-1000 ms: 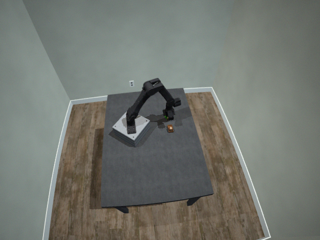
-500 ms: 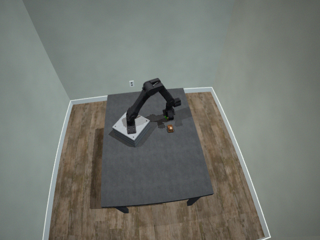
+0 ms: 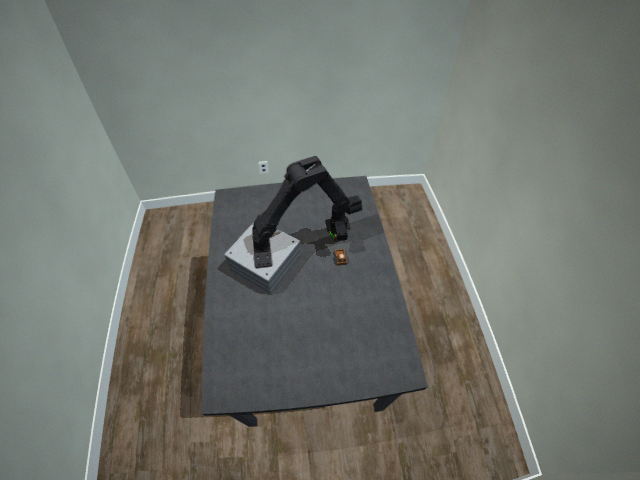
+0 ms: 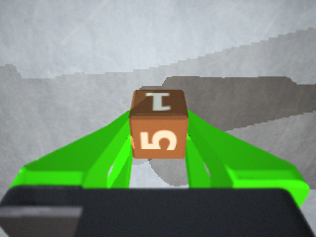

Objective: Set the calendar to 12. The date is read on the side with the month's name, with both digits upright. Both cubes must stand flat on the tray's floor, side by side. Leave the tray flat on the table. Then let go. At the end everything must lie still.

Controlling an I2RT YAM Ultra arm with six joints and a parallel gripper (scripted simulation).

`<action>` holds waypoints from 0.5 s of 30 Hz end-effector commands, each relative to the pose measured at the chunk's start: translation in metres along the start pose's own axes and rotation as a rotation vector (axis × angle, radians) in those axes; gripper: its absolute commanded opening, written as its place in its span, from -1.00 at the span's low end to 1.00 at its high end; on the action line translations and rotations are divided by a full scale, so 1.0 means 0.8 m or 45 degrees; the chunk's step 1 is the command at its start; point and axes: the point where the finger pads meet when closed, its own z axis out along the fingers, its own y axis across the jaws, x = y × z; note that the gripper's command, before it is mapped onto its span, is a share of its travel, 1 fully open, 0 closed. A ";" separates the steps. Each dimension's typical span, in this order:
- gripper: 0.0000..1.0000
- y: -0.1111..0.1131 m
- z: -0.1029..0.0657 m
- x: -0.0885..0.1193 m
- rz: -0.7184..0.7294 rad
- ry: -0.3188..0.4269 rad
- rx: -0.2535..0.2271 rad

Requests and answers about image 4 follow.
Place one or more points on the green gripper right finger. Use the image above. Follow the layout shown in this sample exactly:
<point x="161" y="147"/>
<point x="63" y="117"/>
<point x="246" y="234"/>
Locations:
<point x="234" y="163"/>

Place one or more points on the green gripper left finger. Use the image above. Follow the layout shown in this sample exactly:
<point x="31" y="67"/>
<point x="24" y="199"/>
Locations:
<point x="86" y="161"/>

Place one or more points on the brown number cube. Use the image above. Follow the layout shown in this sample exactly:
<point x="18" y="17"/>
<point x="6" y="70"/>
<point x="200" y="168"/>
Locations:
<point x="158" y="123"/>

